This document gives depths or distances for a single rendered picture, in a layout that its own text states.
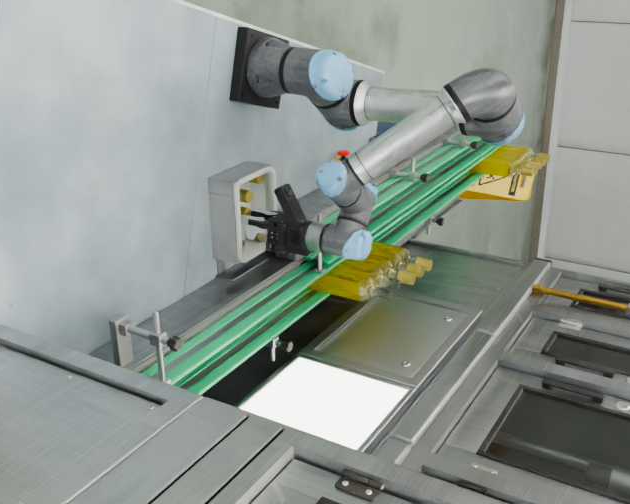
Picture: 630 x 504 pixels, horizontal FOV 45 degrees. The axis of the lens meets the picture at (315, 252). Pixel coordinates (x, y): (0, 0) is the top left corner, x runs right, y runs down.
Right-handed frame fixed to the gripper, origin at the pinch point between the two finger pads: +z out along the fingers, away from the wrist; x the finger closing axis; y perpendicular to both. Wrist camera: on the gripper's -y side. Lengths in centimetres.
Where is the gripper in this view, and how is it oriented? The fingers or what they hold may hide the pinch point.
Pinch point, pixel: (245, 213)
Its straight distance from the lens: 200.7
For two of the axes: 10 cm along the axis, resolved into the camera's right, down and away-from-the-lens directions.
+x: 5.1, -3.2, 8.0
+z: -8.6, -1.9, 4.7
